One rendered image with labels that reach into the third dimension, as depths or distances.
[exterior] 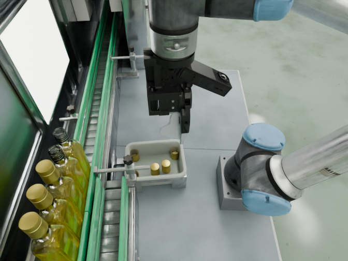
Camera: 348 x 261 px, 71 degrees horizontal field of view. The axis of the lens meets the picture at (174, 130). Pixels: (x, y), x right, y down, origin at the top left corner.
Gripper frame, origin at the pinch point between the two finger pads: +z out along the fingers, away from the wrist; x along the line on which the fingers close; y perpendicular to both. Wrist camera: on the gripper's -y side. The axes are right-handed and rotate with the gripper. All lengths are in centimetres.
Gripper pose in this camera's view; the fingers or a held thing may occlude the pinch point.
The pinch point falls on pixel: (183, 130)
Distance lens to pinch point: 55.8
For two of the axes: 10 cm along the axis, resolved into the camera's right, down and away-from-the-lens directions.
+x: 1.0, 7.4, -6.7
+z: 0.0, 6.7, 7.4
